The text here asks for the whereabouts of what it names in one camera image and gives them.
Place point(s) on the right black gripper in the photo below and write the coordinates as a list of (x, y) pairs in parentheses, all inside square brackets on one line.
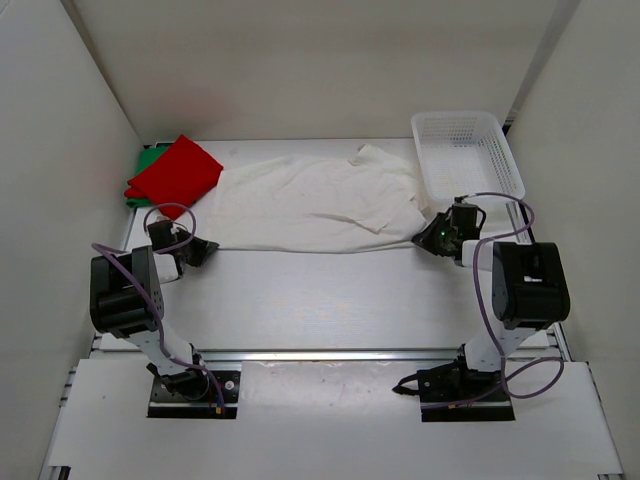
[(428, 241)]

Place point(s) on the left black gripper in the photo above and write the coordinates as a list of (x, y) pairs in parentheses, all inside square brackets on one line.
[(204, 249)]

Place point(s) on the red t shirt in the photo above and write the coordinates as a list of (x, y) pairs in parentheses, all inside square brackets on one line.
[(182, 174)]

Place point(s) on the white t shirt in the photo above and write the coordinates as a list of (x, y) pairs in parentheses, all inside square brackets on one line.
[(307, 204)]

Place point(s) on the green t shirt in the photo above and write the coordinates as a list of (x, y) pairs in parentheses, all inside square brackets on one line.
[(140, 170)]

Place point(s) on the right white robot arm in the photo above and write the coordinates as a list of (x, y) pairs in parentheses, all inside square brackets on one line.
[(520, 289)]

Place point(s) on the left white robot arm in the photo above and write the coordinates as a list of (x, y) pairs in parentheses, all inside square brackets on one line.
[(126, 301)]

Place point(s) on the white plastic basket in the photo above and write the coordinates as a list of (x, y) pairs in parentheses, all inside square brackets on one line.
[(462, 153)]

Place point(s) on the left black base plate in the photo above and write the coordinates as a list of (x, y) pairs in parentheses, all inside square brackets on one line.
[(164, 404)]

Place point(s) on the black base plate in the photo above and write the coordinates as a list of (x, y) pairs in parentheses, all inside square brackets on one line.
[(164, 404), (451, 393)]

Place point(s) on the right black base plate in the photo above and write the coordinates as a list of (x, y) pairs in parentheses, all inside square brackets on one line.
[(451, 393)]

